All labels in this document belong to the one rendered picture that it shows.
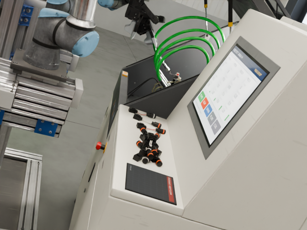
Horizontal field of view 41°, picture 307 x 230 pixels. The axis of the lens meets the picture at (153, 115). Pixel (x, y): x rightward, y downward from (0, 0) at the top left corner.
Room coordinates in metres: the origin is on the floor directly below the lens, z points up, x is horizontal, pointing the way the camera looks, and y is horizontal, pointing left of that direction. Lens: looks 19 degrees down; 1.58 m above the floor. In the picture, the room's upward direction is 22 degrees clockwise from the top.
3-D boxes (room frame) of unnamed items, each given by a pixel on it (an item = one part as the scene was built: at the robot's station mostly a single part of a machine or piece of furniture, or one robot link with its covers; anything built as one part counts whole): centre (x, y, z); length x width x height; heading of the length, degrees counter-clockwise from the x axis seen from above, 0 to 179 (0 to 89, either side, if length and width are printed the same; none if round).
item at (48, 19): (1.64, 0.51, 1.20); 0.13 x 0.12 x 0.14; 70
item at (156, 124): (1.60, 0.01, 0.99); 0.12 x 0.02 x 0.02; 91
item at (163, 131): (1.54, -0.01, 0.99); 0.12 x 0.02 x 0.02; 110
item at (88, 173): (2.05, 0.21, 0.44); 0.65 x 0.02 x 0.68; 10
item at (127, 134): (1.38, -0.02, 0.96); 0.70 x 0.22 x 0.03; 10
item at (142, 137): (1.35, -0.02, 1.01); 0.23 x 0.11 x 0.06; 10
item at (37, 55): (1.64, 0.52, 1.09); 0.15 x 0.15 x 0.10
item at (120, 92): (2.05, 0.20, 0.87); 0.62 x 0.04 x 0.16; 10
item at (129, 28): (1.96, 0.26, 1.25); 0.06 x 0.03 x 0.09; 100
